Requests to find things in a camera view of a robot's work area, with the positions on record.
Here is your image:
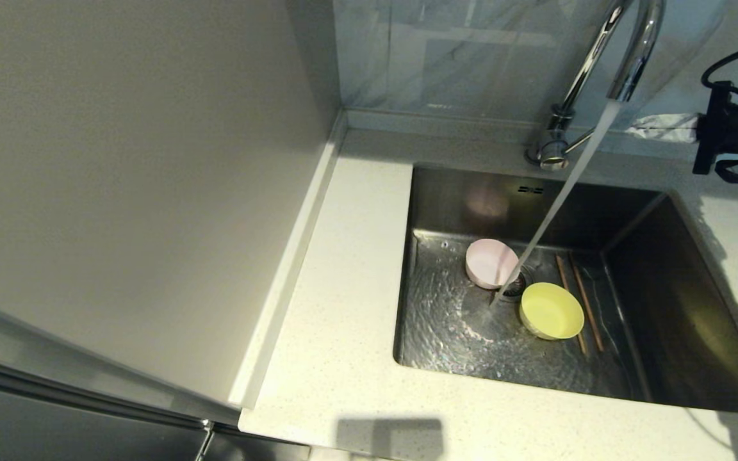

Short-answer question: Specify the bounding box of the brown wooden chopstick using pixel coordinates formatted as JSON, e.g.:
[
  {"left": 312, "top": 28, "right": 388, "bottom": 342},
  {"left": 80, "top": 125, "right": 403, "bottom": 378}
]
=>
[
  {"left": 555, "top": 254, "right": 589, "bottom": 355},
  {"left": 569, "top": 254, "right": 605, "bottom": 352}
]

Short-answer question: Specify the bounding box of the yellow plastic bowl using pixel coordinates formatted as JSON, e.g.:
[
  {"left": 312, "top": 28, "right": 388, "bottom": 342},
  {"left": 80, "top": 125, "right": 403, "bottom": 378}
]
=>
[{"left": 519, "top": 282, "right": 586, "bottom": 341}]

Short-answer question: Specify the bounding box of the pink plastic bowl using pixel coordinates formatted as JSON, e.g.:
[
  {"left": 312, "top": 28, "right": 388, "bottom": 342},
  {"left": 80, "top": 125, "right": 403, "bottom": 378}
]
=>
[{"left": 465, "top": 238, "right": 520, "bottom": 290}]

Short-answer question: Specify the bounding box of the stainless steel sink basin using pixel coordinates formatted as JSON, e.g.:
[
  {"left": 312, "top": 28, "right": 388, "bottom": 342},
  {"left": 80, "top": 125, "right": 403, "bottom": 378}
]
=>
[{"left": 392, "top": 164, "right": 738, "bottom": 414}]

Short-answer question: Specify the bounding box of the chrome gooseneck faucet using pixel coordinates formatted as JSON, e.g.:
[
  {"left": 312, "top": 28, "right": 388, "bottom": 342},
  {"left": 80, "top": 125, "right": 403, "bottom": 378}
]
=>
[{"left": 523, "top": 0, "right": 666, "bottom": 172}]

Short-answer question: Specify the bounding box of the running water stream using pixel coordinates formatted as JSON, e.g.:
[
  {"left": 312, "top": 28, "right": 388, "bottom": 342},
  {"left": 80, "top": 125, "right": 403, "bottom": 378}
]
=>
[{"left": 489, "top": 99, "right": 622, "bottom": 307}]

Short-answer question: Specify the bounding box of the round metal drain strainer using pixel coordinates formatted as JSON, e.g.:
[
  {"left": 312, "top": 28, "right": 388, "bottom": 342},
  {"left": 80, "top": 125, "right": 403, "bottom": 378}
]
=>
[{"left": 492, "top": 264, "right": 532, "bottom": 303}]

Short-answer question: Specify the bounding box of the dark grey cabinet front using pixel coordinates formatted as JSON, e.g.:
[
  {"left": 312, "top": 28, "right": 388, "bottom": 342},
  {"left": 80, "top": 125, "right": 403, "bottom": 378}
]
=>
[{"left": 0, "top": 288, "right": 311, "bottom": 461}]

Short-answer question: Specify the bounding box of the metal cabinet handle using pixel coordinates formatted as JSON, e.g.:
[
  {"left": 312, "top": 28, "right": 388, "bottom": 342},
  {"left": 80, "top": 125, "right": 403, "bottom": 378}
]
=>
[{"left": 193, "top": 419, "right": 217, "bottom": 461}]

